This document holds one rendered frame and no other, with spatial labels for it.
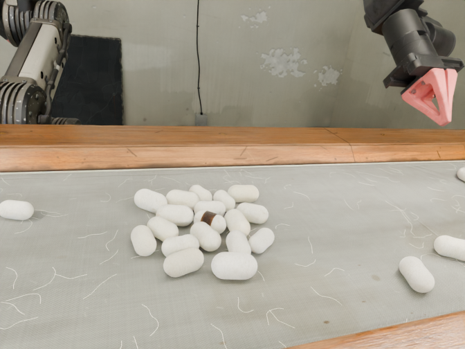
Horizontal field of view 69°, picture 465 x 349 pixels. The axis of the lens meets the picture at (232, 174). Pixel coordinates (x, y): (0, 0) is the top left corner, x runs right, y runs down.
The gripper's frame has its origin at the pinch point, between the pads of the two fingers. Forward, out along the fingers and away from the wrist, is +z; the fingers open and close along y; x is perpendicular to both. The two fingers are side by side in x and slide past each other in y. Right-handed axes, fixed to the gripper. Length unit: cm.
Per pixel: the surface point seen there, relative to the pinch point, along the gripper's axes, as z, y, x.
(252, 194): 10.0, -30.9, 2.4
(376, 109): -97, 119, 124
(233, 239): 16.3, -35.5, -3.1
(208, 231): 15.3, -37.5, -2.4
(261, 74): -138, 49, 143
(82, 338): 23, -47, -6
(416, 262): 20.4, -20.7, -7.0
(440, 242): 18.5, -15.0, -5.0
